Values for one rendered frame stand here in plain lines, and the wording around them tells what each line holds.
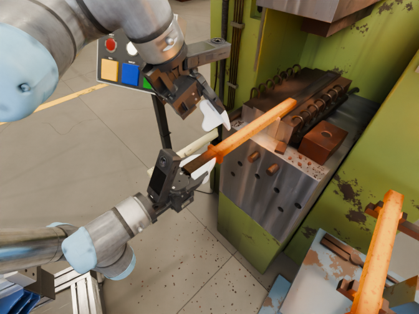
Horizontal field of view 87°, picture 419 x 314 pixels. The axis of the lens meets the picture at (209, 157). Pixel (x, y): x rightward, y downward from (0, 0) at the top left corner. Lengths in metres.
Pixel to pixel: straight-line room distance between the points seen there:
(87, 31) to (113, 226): 0.32
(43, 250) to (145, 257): 1.04
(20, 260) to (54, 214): 1.43
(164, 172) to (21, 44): 0.30
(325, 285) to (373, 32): 0.87
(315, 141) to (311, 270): 0.38
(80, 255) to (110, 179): 1.50
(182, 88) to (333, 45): 0.82
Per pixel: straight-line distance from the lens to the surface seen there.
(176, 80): 0.42
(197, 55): 0.42
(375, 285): 0.53
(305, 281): 0.78
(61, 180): 2.13
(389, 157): 0.82
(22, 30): 0.25
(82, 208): 1.87
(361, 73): 1.11
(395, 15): 1.06
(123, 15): 0.34
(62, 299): 1.40
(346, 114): 0.99
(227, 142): 0.59
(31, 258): 0.54
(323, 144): 0.71
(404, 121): 0.76
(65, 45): 0.29
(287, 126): 0.72
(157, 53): 0.36
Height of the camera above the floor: 1.41
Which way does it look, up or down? 47 degrees down
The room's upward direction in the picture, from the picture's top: straight up
